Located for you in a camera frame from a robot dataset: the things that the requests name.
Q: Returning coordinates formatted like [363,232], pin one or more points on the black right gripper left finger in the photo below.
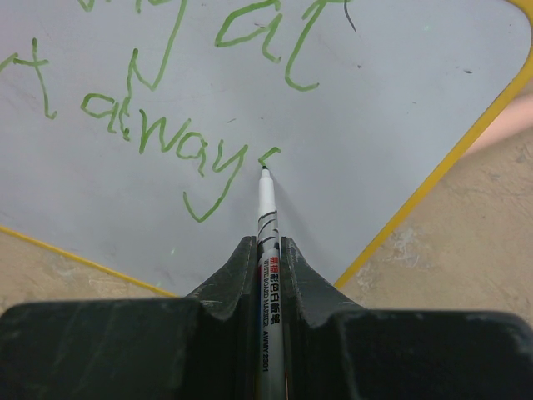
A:
[201,346]

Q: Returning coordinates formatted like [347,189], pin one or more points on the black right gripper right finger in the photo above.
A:
[337,349]

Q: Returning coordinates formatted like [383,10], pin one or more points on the white green whiteboard marker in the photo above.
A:
[271,365]

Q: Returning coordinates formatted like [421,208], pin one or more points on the yellow framed whiteboard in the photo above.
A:
[133,133]

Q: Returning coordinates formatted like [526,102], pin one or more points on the pink small object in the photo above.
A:
[513,119]

